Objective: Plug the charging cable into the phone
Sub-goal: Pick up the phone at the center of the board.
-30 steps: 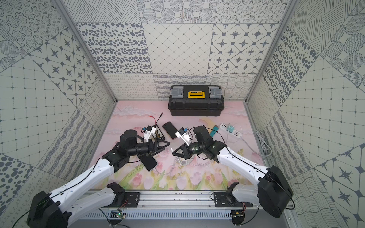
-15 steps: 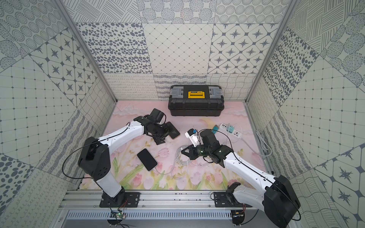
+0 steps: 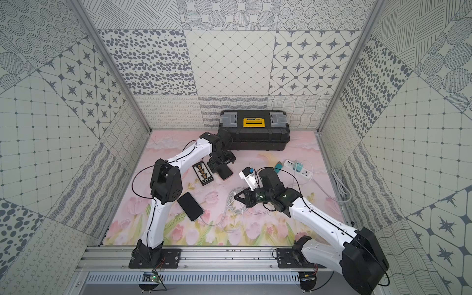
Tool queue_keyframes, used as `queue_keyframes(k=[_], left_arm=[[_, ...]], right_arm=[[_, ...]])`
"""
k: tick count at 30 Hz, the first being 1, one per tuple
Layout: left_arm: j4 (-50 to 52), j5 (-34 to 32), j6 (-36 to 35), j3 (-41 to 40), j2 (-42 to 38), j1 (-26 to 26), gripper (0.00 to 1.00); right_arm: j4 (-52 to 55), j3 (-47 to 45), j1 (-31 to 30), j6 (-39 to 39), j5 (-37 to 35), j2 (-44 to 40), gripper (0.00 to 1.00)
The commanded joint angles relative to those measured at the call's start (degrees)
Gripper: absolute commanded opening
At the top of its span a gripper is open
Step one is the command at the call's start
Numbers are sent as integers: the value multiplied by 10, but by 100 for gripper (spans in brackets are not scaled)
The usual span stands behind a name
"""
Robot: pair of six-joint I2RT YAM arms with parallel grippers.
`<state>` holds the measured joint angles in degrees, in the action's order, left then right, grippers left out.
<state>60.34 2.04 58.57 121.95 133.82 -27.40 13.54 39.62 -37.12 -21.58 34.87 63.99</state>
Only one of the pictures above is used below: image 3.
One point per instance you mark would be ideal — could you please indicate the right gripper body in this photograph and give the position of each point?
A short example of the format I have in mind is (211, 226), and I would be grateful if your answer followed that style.
(262, 195)

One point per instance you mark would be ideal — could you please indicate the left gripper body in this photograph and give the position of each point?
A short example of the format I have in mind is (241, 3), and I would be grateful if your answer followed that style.
(218, 162)

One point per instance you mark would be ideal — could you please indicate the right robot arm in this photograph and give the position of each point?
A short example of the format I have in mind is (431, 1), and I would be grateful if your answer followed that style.
(355, 254)

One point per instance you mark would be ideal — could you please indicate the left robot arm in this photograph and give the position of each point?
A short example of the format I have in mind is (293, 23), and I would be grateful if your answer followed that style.
(166, 187)

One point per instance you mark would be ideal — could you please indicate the black balance charging board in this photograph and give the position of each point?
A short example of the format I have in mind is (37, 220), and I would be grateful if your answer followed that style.
(203, 173)

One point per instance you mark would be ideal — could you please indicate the white power strip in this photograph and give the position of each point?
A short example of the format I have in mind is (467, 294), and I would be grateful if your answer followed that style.
(298, 169)

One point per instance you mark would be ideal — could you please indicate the pink floral table mat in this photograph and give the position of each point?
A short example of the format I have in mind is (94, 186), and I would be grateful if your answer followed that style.
(225, 221)

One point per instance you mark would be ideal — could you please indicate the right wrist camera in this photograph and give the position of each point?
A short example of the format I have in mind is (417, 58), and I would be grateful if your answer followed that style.
(248, 174)

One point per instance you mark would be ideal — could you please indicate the black toolbox yellow handle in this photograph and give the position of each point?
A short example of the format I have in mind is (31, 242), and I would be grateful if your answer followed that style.
(256, 130)

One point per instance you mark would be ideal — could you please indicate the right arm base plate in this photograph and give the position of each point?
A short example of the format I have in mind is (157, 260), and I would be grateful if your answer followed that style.
(288, 258)

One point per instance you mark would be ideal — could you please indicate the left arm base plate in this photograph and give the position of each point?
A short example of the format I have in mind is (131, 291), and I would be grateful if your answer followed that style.
(144, 258)

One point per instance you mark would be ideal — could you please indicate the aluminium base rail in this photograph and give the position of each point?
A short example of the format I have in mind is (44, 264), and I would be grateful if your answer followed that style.
(192, 258)

